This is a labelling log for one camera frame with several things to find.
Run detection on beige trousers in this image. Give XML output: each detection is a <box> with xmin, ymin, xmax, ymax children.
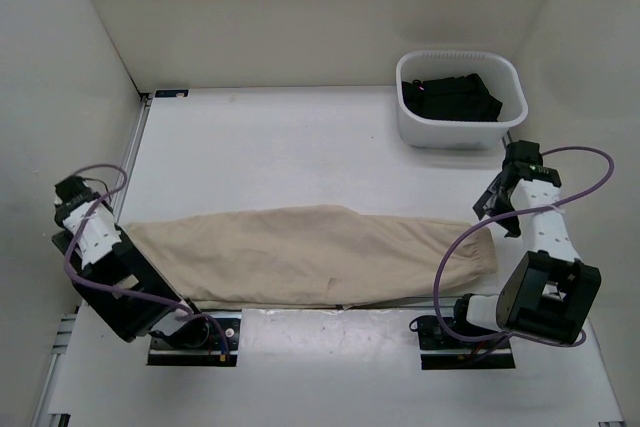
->
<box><xmin>125</xmin><ymin>205</ymin><xmax>498</xmax><ymax>310</ymax></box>

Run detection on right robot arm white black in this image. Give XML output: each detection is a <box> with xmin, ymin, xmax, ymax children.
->
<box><xmin>449</xmin><ymin>141</ymin><xmax>601</xmax><ymax>347</ymax></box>

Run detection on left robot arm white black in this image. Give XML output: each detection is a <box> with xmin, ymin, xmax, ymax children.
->
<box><xmin>52</xmin><ymin>175</ymin><xmax>210</xmax><ymax>349</ymax></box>

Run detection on black trousers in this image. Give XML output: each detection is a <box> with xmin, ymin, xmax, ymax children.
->
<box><xmin>401</xmin><ymin>73</ymin><xmax>503</xmax><ymax>122</ymax></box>

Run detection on white plastic basket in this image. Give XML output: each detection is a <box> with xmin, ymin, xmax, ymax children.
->
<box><xmin>395</xmin><ymin>50</ymin><xmax>529</xmax><ymax>150</ymax></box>

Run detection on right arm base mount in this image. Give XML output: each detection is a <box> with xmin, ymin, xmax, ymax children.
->
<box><xmin>409</xmin><ymin>315</ymin><xmax>516</xmax><ymax>371</ymax></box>

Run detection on black corner bracket label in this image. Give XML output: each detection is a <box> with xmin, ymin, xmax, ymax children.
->
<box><xmin>154</xmin><ymin>89</ymin><xmax>189</xmax><ymax>98</ymax></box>

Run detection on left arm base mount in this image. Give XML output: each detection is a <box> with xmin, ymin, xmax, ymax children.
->
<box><xmin>147</xmin><ymin>311</ymin><xmax>242</xmax><ymax>368</ymax></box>

